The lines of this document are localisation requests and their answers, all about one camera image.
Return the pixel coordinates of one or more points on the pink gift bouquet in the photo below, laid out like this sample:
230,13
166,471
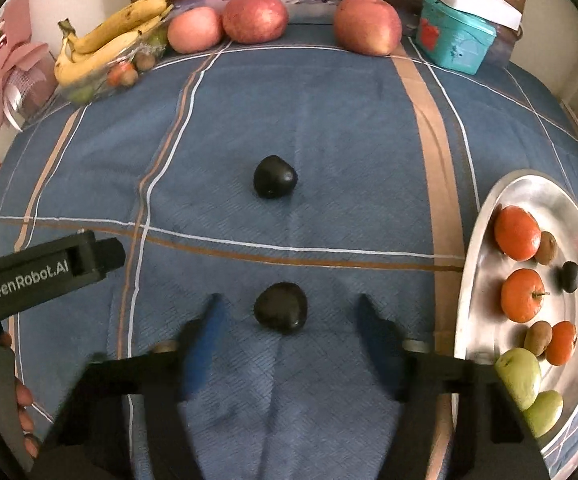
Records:
18,51

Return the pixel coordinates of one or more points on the large red apple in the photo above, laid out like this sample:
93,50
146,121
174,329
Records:
367,27

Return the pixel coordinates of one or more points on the small pink apple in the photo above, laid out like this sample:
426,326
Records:
195,30

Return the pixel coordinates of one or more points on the yellow banana bunch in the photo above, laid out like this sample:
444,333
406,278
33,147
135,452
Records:
104,40

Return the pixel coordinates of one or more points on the brown longan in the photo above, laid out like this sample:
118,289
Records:
538,338
547,249

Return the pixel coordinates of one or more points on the middle red apple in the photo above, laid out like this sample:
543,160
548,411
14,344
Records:
255,21

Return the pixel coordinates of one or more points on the green mango left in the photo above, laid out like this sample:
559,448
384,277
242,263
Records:
520,372

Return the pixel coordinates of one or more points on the green mango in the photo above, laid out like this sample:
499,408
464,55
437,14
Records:
520,372
544,413

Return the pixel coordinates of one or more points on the teal plastic box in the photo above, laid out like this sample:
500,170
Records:
453,39

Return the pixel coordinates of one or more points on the brown longan in tray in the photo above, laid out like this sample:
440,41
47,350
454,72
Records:
538,338

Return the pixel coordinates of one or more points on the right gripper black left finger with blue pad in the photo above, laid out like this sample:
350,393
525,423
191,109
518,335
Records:
89,439

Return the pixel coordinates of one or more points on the black plum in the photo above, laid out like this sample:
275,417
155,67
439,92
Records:
274,178
283,307
568,277

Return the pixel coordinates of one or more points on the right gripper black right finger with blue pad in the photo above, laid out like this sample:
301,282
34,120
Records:
492,439

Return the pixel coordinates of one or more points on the black plum in tray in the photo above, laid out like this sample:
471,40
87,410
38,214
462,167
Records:
568,277

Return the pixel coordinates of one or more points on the orange tangerine with stem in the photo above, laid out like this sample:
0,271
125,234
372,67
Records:
522,294

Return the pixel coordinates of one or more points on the green mango right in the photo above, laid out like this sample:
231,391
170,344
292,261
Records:
544,413

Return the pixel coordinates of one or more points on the glass fruit bowl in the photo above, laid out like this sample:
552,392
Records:
110,69

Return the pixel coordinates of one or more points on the person's left hand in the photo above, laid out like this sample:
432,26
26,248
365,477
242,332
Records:
24,399

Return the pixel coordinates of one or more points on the blue plaid tablecloth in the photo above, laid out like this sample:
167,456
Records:
394,159

